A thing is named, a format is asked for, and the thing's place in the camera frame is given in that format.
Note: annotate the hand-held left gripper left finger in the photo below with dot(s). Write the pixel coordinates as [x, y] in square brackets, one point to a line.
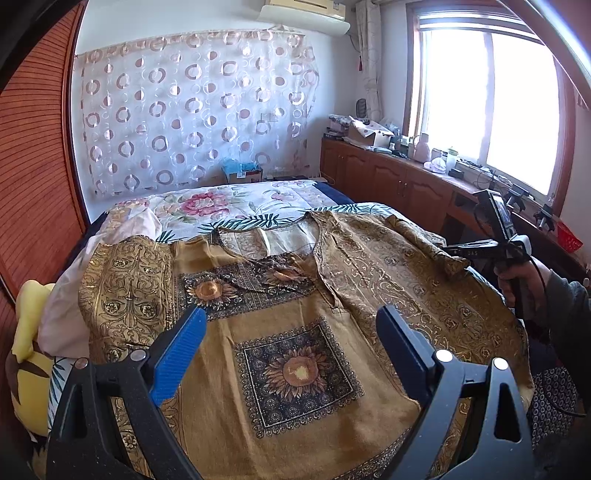
[182, 350]

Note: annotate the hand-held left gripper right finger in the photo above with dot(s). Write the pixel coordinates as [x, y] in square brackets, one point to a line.
[401, 350]

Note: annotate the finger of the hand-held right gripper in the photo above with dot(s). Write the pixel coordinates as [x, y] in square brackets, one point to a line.
[480, 254]
[471, 246]

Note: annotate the brown sunflower patterned shirt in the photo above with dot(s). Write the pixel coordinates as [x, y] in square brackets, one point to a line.
[286, 304]

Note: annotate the person's right forearm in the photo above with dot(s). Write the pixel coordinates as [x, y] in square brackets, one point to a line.
[568, 314]

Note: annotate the person's right hand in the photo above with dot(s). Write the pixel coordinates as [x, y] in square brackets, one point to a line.
[531, 290]

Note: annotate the black device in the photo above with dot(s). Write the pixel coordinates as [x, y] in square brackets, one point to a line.
[545, 217]
[516, 198]

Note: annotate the clear bottle with green cap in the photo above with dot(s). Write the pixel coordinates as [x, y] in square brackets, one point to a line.
[451, 161]

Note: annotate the red plastic basket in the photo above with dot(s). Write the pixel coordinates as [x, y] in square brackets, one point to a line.
[568, 236]

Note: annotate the white plastic jug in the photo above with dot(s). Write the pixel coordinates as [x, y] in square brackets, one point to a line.
[422, 147]

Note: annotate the wooden cabinet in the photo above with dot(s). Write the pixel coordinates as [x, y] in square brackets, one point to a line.
[392, 175]

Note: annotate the window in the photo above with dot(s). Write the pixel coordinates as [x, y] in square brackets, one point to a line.
[461, 92]

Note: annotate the pale pink pillow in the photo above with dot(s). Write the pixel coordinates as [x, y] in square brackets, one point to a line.
[64, 304]

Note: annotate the dark blue mattress cover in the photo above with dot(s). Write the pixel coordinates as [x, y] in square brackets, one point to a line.
[337, 194]

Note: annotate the floral leaf print bedsheet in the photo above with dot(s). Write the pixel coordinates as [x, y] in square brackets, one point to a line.
[207, 207]

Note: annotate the open cardboard box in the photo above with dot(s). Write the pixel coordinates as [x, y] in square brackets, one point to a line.
[369, 136]

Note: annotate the yellow plush pillow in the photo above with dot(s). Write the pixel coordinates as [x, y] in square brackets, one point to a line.
[27, 323]

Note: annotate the person's dark dotted pants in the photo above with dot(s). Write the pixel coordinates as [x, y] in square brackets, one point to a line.
[554, 406]

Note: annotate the white desk fan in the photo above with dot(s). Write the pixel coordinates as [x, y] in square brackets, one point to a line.
[362, 110]

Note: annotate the white patterned window curtain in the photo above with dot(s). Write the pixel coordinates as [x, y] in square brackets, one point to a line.
[371, 69]

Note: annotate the cardboard box with blue bag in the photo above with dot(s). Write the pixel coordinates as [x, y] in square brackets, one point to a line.
[242, 168]

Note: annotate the red tassel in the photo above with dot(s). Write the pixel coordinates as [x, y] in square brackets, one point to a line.
[359, 62]

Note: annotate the sheer circle pattern curtain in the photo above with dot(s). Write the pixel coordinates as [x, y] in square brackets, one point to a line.
[194, 115]

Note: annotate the wooden headboard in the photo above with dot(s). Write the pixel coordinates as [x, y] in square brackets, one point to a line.
[32, 161]

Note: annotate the white air conditioner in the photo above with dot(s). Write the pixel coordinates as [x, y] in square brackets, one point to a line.
[300, 16]

